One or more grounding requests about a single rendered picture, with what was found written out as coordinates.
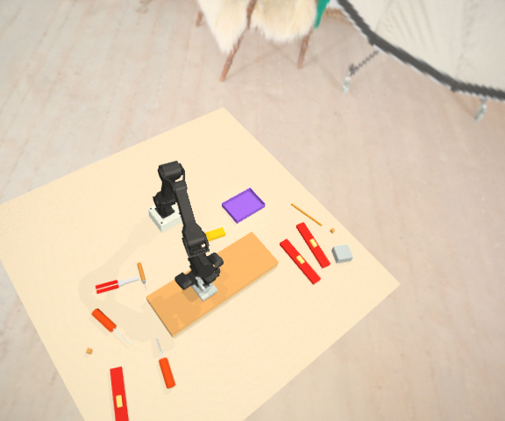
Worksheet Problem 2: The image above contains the red flat block with small yellow cube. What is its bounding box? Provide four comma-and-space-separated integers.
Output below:
110, 367, 129, 421
280, 239, 321, 285
296, 222, 331, 268

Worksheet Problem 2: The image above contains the orange flat panel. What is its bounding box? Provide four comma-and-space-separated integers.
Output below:
146, 232, 279, 337

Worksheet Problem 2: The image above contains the yellow rectangular bar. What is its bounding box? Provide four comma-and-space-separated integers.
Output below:
205, 227, 225, 241

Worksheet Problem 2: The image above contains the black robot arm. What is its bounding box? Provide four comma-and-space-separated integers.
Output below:
153, 160, 220, 285

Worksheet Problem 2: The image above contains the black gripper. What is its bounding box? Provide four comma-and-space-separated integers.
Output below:
174, 253, 224, 290

